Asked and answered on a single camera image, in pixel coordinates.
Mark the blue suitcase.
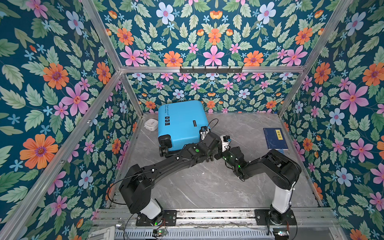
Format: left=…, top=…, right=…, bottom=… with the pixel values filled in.
left=158, top=101, right=210, bottom=158

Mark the dark blue book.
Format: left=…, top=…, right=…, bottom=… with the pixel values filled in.
left=263, top=128, right=289, bottom=150

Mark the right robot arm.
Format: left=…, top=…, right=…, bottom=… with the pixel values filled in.
left=221, top=147, right=302, bottom=225

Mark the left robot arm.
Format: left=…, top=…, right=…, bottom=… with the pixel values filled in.
left=119, top=132, right=222, bottom=226

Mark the white round device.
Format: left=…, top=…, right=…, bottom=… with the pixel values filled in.
left=144, top=119, right=159, bottom=132

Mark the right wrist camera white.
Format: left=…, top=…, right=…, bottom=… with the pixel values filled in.
left=221, top=135, right=232, bottom=152

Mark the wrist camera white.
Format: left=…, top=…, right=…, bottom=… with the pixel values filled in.
left=199, top=126, right=211, bottom=141
left=221, top=135, right=232, bottom=152

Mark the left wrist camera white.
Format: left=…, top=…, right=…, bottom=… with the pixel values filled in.
left=199, top=126, right=211, bottom=141

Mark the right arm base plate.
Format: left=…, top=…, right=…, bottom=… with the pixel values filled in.
left=254, top=209, right=297, bottom=226

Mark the black coat hook rail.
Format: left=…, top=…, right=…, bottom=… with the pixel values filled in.
left=179, top=66, right=243, bottom=75

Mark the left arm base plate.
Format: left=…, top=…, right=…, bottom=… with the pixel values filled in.
left=136, top=210, right=178, bottom=227

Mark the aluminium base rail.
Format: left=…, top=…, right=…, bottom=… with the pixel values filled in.
left=93, top=207, right=341, bottom=228

